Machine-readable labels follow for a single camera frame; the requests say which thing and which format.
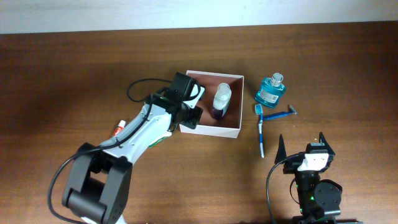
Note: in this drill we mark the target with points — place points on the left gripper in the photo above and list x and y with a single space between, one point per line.
193 121

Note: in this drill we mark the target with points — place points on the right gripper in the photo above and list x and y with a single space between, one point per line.
292 163

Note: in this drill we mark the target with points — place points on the blue white toothbrush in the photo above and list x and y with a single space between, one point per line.
258 110

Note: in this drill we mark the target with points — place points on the white green soap packet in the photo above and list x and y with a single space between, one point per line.
166 135

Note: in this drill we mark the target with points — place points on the white cardboard box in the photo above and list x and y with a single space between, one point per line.
229 125

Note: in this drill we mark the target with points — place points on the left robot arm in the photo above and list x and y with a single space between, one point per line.
98 184

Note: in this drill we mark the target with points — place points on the blue mouthwash bottle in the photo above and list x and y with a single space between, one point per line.
271 90

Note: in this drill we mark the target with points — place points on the blue disposable razor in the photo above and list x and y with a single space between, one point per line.
290 111

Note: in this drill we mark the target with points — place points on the clear hand soap pump bottle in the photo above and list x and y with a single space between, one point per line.
221 101

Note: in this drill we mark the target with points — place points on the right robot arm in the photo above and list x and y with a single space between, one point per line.
318 199

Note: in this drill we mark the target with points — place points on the red green toothpaste tube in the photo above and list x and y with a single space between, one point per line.
119 128

